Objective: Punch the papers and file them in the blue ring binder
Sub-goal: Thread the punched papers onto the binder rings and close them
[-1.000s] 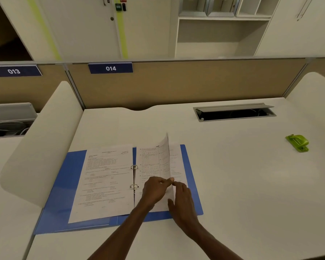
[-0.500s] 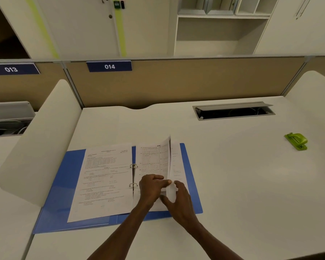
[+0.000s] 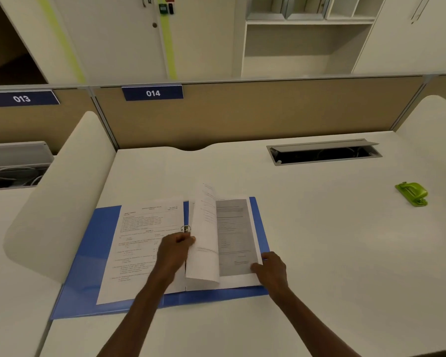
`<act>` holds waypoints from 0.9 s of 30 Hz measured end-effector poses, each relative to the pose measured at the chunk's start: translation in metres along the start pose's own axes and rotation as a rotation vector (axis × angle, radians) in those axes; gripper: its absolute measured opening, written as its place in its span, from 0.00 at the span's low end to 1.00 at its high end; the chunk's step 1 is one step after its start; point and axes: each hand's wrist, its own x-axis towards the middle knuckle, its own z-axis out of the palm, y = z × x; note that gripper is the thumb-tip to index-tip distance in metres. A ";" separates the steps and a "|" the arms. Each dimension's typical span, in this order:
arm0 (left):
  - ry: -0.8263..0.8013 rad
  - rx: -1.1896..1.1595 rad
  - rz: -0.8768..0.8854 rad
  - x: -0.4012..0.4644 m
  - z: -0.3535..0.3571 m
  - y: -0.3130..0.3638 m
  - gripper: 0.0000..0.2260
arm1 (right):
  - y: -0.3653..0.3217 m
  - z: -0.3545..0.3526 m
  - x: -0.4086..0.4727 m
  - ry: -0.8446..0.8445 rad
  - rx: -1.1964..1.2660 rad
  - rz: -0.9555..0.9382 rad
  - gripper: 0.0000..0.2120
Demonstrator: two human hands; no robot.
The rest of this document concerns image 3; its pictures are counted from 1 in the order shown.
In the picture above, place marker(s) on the black wall switch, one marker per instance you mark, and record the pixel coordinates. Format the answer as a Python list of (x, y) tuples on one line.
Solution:
[(171, 8)]

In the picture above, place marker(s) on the beige partition panel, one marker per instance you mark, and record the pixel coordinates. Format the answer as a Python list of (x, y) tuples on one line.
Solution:
[(442, 85), (29, 126), (264, 111)]

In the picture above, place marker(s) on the white open shelf unit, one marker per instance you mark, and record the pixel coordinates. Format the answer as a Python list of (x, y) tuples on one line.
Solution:
[(290, 66)]

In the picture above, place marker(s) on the white desk divider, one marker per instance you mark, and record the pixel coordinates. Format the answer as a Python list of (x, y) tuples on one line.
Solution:
[(435, 133), (67, 189)]

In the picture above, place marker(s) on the blue folder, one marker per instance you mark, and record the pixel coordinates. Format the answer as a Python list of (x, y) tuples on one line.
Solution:
[(85, 271)]

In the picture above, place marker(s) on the green hole punch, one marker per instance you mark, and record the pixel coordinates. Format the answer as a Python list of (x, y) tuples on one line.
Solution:
[(412, 193)]

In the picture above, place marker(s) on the white cabinet with doors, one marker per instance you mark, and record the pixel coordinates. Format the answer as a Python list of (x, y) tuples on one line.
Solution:
[(401, 48)]

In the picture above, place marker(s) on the yellow-green tape strip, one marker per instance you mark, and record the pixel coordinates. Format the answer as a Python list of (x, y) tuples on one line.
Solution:
[(168, 48), (61, 40)]

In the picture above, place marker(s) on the person's left hand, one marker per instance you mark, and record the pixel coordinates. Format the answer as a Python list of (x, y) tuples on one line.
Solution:
[(172, 256)]

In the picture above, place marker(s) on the blue number sign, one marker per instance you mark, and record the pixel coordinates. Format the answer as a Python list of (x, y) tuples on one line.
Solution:
[(21, 98), (153, 93)]

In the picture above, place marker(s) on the person's left forearm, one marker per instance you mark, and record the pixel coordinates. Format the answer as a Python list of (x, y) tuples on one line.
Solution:
[(133, 323)]

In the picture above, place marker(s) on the person's right forearm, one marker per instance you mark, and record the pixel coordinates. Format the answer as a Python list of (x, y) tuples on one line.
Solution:
[(312, 323)]

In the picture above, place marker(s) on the person's right hand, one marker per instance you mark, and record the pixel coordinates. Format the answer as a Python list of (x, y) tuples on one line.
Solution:
[(273, 273)]

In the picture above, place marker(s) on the green exit button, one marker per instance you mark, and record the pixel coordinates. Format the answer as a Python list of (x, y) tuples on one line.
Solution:
[(162, 8)]

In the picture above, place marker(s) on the white door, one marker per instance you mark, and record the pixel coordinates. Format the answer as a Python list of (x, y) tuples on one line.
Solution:
[(111, 44)]

